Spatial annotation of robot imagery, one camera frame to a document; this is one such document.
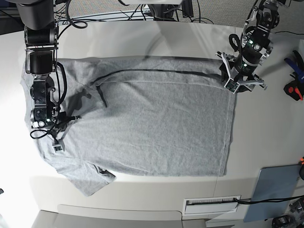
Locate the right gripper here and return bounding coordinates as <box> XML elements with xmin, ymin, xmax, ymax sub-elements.
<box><xmin>30</xmin><ymin>113</ymin><xmax>81</xmax><ymax>152</ymax></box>

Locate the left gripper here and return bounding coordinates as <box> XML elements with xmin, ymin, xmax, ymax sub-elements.
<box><xmin>216</xmin><ymin>51</ymin><xmax>267</xmax><ymax>94</ymax></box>

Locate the grey T-shirt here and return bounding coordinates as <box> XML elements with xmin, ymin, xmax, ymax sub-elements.
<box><xmin>32</xmin><ymin>58</ymin><xmax>236</xmax><ymax>196</ymax></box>

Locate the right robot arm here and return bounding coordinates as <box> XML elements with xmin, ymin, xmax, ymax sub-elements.
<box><xmin>14</xmin><ymin>0</ymin><xmax>79</xmax><ymax>152</ymax></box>

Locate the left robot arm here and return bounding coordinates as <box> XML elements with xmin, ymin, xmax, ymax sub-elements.
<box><xmin>216</xmin><ymin>0</ymin><xmax>286</xmax><ymax>94</ymax></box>

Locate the black red clamp tool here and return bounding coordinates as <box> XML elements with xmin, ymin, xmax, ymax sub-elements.
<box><xmin>284</xmin><ymin>80</ymin><xmax>304</xmax><ymax>101</ymax></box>

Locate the orange black tool at edge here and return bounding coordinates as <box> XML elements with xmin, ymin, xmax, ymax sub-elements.
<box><xmin>298</xmin><ymin>157</ymin><xmax>304</xmax><ymax>180</ymax></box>

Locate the blue-grey flat board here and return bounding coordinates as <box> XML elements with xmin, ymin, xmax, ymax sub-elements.
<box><xmin>243</xmin><ymin>164</ymin><xmax>300</xmax><ymax>223</ymax></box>

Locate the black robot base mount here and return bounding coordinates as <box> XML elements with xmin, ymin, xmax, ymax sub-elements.
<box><xmin>144</xmin><ymin>4</ymin><xmax>181</xmax><ymax>21</ymax></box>

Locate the black cable on table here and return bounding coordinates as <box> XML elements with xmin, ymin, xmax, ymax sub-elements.
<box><xmin>187</xmin><ymin>196</ymin><xmax>304</xmax><ymax>205</ymax></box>

